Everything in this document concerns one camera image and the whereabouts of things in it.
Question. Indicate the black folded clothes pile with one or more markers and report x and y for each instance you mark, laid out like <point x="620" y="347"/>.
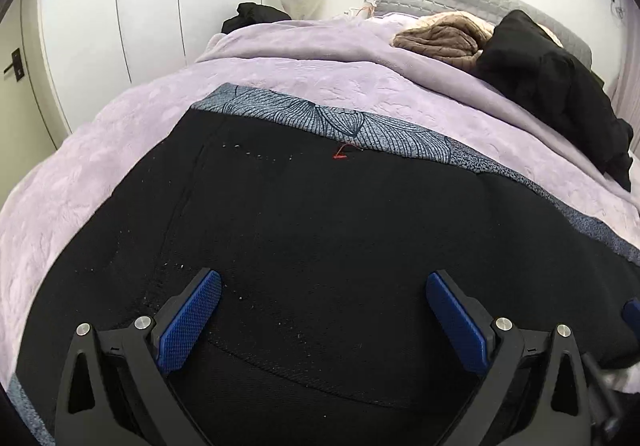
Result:
<point x="523" y="63"/>

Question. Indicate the brown fuzzy garment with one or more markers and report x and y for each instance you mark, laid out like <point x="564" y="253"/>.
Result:
<point x="457" y="38"/>

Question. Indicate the black door handle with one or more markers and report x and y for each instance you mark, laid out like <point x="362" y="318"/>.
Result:
<point x="16" y="65"/>

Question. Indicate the lilac bed blanket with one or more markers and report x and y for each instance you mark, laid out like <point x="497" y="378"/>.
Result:
<point x="339" y="63"/>

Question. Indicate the white wardrobe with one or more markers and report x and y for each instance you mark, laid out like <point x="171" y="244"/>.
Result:
<point x="80" y="54"/>

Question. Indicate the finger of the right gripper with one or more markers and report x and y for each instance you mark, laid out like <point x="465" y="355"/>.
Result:
<point x="631" y="315"/>

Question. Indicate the grey quilted headboard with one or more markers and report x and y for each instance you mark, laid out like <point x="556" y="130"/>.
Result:
<point x="492" y="11"/>

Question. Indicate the black pants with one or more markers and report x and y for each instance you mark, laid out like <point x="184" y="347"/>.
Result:
<point x="322" y="334"/>

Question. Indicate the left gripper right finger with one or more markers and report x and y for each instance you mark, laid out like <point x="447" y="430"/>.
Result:
<point x="494" y="348"/>

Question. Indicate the black garment beside bed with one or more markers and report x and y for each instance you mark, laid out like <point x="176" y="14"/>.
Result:
<point x="249" y="13"/>

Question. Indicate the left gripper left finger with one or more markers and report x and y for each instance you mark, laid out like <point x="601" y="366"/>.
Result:
<point x="114" y="390"/>

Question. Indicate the blue grey patterned cloth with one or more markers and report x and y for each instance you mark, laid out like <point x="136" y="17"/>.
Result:
<point x="405" y="139"/>

